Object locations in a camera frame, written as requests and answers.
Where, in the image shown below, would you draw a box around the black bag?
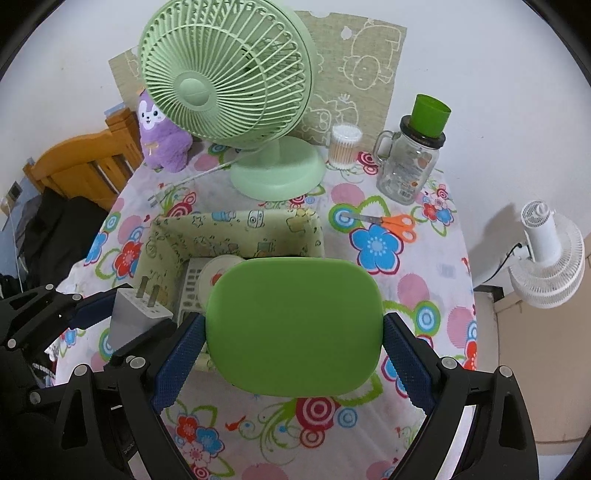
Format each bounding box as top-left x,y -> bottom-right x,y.
0,274 -> 24,301

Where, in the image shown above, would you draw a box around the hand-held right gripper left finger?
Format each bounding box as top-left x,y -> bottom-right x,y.
60,311 -> 207,480

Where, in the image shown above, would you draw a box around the orange handled scissors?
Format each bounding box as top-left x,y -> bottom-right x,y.
344,212 -> 416,242

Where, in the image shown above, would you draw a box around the white floor fan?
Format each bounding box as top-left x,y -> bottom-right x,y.
508,199 -> 586,309

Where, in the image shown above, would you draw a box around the glass jar with green lid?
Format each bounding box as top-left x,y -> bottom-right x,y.
373,93 -> 452,205

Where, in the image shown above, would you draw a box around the black clothing pile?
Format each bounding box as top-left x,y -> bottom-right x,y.
21,189 -> 109,296

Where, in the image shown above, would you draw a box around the cotton swab jar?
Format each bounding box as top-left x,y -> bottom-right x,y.
328,124 -> 363,169

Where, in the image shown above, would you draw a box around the green desk fan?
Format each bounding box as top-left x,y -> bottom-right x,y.
137,0 -> 327,201

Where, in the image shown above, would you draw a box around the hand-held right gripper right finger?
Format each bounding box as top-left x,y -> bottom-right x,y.
383,311 -> 541,480

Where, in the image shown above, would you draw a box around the white remote control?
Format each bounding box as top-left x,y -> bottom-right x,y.
178,258 -> 218,324

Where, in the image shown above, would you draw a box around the purple plush rabbit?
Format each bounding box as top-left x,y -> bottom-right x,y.
137,88 -> 192,174

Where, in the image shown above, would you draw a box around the black fan cord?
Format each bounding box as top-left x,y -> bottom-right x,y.
475,241 -> 527,287

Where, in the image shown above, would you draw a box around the yellow patterned storage box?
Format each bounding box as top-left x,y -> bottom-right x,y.
139,208 -> 325,374

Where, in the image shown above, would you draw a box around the beige wooden cabinet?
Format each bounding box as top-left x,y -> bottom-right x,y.
473,231 -> 591,444

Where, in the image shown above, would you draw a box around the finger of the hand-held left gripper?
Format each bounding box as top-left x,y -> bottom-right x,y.
0,285 -> 118,352
104,320 -> 178,370

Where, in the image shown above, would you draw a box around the white fan power cable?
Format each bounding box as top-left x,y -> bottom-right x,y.
147,159 -> 245,208

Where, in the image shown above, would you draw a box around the white power adapter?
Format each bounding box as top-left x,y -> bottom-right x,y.
110,276 -> 175,352

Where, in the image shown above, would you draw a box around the green oval case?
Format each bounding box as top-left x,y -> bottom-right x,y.
205,257 -> 385,398

